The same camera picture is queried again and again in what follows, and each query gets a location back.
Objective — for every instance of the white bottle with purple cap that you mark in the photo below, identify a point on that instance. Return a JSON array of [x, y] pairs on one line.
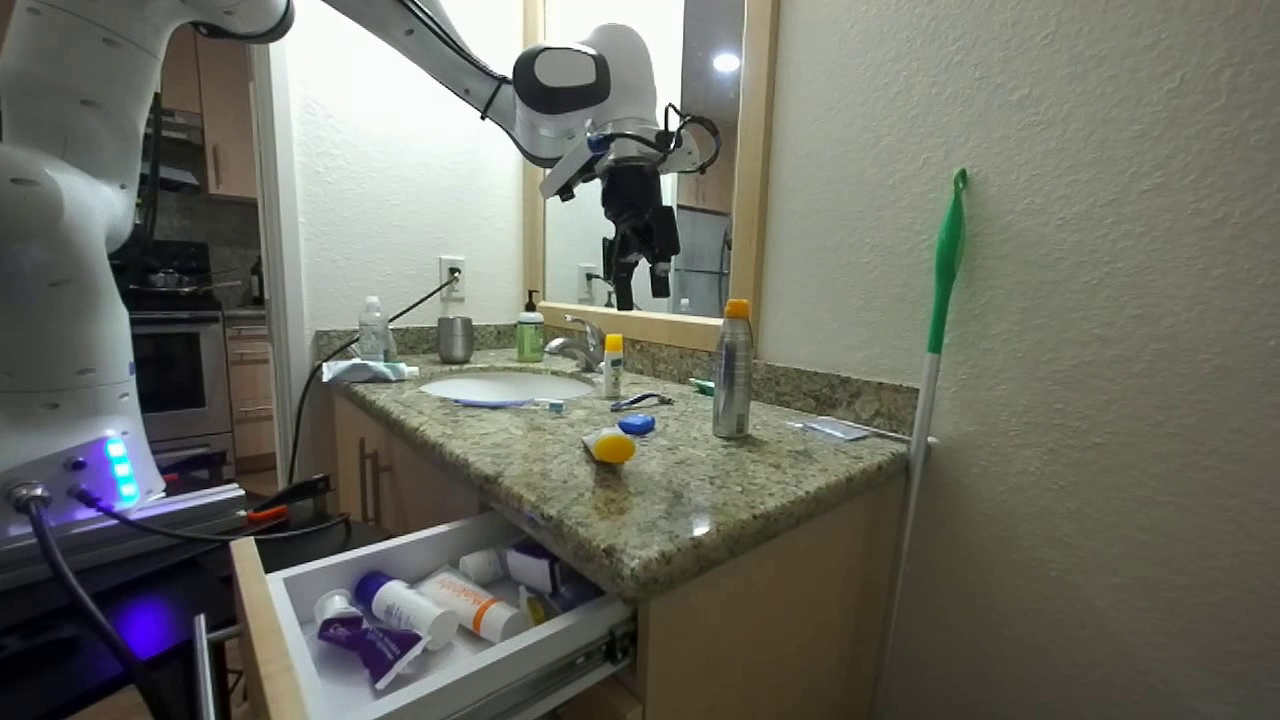
[[404, 607]]

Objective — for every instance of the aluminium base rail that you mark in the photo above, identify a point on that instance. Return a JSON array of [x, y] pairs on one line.
[[175, 514]]

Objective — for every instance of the blue bottle cap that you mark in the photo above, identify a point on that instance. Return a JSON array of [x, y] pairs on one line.
[[639, 424]]

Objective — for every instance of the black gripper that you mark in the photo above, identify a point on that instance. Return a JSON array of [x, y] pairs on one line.
[[639, 222]]

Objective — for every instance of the white wall outlet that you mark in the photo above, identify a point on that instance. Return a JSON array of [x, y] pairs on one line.
[[454, 273]]

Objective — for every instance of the dark blue razor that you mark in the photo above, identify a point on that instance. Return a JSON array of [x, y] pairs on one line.
[[645, 398]]

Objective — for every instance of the steel cup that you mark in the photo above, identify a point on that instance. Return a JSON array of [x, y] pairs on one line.
[[458, 343]]

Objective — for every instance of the wooden kitchen cabinet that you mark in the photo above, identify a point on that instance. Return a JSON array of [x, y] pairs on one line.
[[227, 121]]

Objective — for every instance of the clear plastic packet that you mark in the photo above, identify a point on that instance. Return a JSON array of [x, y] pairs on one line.
[[833, 429]]

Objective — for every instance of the wood framed mirror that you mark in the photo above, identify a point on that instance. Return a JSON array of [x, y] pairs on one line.
[[759, 160]]

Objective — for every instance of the small green object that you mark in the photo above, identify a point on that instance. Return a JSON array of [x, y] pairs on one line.
[[702, 385]]

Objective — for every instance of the green soap dispenser bottle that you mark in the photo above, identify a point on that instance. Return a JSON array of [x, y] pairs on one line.
[[528, 338]]

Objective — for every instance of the purple toothpaste tube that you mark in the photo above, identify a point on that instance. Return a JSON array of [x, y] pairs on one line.
[[375, 644]]

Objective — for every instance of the clear plastic bottle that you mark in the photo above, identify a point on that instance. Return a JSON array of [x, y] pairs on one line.
[[375, 332]]

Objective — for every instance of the white dark labelled tube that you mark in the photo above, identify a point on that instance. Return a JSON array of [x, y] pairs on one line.
[[543, 570]]

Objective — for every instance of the white orange thinkbaby tube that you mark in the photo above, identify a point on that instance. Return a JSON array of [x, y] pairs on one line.
[[464, 607]]

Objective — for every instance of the small white jar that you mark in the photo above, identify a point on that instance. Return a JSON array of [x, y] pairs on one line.
[[483, 564]]

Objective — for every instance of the wooden vanity cabinet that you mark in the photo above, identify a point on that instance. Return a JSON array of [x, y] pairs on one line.
[[772, 603]]

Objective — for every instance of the chrome faucet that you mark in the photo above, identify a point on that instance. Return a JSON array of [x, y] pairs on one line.
[[584, 344]]

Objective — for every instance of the white drawer with wood front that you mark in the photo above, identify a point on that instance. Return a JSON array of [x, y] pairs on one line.
[[285, 641]]

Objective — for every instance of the wooden kitchen drawer unit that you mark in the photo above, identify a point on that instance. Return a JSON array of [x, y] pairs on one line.
[[250, 392]]

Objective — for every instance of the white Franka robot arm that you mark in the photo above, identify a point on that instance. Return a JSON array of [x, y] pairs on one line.
[[54, 265]]

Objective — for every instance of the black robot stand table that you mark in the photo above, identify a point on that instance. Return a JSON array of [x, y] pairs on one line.
[[162, 603]]

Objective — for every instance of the silver spray can orange cap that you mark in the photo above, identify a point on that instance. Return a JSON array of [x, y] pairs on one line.
[[735, 381]]

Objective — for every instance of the orange clamp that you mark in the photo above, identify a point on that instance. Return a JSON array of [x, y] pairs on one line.
[[269, 514]]

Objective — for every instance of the small white stick yellow cap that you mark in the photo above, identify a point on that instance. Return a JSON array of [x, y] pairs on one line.
[[615, 367]]

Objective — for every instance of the white sink basin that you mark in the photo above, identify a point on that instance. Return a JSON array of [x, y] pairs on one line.
[[504, 388]]

